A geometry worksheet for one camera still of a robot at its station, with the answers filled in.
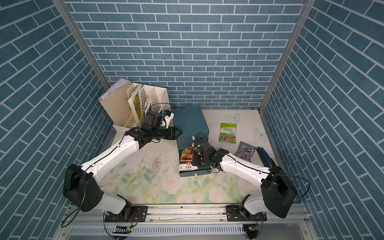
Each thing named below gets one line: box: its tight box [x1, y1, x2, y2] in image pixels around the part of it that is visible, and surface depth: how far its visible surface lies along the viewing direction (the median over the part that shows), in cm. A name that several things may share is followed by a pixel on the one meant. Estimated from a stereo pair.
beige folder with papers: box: [98, 77, 132, 127], surface depth 93 cm
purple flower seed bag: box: [234, 141, 257, 162], surface depth 100 cm
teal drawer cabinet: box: [172, 106, 209, 150], surface depth 86 cm
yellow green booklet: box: [132, 91, 142, 121], surface depth 98 cm
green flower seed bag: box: [219, 122, 237, 144], surface depth 109 cm
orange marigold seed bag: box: [179, 147, 199, 172], surface depth 87 cm
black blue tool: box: [256, 146, 276, 168], surface depth 95 cm
